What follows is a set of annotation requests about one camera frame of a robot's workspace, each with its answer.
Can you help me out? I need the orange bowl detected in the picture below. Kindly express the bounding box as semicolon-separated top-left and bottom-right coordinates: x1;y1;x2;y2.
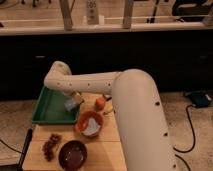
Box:
75;111;104;137

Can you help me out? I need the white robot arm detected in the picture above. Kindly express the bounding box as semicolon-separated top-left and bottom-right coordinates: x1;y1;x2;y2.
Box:
44;61;179;171

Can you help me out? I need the blue sponge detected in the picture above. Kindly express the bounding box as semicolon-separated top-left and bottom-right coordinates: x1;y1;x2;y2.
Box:
64;99;78;112

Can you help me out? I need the white cloth in bowl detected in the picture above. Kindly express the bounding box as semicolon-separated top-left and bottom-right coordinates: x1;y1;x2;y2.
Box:
83;118;101;136

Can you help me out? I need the bunch of brown grapes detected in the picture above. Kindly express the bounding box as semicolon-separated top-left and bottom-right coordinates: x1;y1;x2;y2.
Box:
42;134;62;162

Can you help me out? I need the green plastic tray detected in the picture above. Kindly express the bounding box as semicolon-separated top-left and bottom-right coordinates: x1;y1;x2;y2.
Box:
32;86;80;125

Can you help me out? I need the dark red bowl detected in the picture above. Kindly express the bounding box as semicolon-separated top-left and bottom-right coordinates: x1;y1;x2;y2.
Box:
58;140;87;171

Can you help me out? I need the orange toy fruit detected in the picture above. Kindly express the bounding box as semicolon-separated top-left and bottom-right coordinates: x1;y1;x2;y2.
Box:
95;97;106;110

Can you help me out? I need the brown and black brush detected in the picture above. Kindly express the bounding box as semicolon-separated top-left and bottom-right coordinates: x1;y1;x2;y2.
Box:
103;95;112;101

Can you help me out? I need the black power cable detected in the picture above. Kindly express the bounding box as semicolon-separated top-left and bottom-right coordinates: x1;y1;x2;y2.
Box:
170;103;201;171

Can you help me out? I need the blue box on floor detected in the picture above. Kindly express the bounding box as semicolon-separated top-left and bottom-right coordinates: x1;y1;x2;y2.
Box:
191;92;211;108

